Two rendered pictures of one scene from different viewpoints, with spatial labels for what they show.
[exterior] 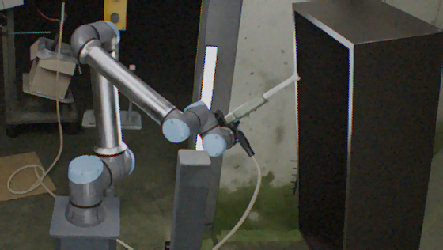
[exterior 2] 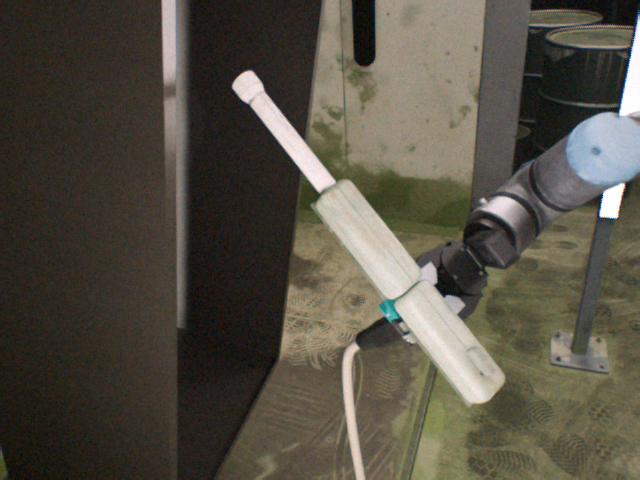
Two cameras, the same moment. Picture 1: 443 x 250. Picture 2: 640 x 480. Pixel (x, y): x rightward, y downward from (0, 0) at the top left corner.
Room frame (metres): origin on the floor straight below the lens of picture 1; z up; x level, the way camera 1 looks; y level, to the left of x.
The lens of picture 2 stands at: (2.66, 0.03, 1.52)
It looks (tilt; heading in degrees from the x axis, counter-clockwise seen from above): 29 degrees down; 211
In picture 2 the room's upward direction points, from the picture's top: 4 degrees counter-clockwise
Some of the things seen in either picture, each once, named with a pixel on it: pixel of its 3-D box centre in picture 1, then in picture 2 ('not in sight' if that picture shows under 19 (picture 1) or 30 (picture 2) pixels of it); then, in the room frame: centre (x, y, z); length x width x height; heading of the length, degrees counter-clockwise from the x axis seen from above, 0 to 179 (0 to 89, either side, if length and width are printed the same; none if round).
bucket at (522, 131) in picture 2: not in sight; (503, 151); (-0.88, -0.68, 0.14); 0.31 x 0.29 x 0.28; 10
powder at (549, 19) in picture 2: not in sight; (551, 20); (-1.33, -0.56, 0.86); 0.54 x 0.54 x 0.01
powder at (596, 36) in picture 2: not in sight; (603, 39); (-0.78, -0.21, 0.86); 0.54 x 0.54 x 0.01
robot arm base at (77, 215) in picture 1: (85, 206); not in sight; (1.94, 0.46, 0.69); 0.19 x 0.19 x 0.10
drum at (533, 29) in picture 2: not in sight; (542, 87); (-1.33, -0.57, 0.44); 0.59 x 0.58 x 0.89; 91
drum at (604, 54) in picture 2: not in sight; (589, 117); (-0.78, -0.21, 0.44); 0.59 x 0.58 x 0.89; 24
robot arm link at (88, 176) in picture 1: (87, 179); not in sight; (1.95, 0.45, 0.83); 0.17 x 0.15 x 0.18; 150
